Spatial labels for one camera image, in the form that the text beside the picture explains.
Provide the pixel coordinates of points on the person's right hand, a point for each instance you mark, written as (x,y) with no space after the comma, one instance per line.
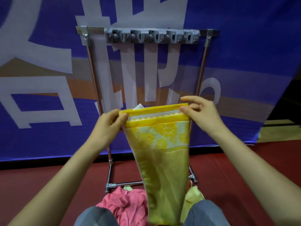
(207,117)

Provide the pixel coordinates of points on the yellow patterned towel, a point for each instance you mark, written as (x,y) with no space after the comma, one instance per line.
(162,162)

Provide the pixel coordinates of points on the light green towel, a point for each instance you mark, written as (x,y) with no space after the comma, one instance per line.
(128,188)

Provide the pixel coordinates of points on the blue printed banner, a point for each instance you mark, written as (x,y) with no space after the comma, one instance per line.
(235,56)

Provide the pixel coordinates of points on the pink towel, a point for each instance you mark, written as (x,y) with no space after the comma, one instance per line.
(127,204)

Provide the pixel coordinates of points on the grey plastic hook rail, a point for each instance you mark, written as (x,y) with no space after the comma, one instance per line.
(152,36)

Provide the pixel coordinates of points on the person's left forearm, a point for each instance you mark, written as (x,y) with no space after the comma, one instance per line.
(61,185)

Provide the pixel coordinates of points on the pale yellow towel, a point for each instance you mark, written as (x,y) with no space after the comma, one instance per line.
(191,197)

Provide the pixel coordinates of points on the metal towel rack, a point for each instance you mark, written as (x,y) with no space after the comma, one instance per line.
(94,31)

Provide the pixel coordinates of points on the person's left hand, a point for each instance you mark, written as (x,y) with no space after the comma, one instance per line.
(108,129)

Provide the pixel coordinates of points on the person's right forearm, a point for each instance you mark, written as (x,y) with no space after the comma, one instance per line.
(258,176)

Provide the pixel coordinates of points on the person's grey trousers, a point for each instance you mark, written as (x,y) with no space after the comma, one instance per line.
(98,218)

